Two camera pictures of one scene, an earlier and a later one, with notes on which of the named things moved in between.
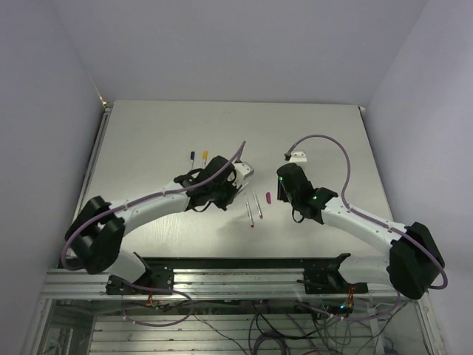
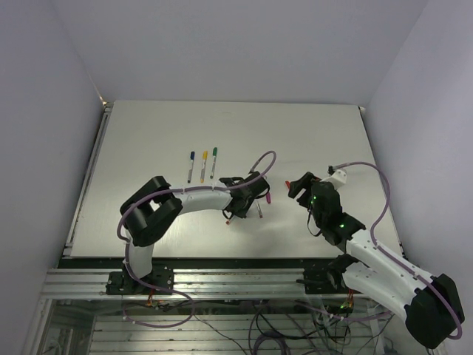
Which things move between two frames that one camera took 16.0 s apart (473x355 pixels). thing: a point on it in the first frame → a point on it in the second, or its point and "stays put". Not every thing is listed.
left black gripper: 233,188 → 242,212
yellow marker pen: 205,157 stays put
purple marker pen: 261,216 stays put
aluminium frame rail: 205,285 stays put
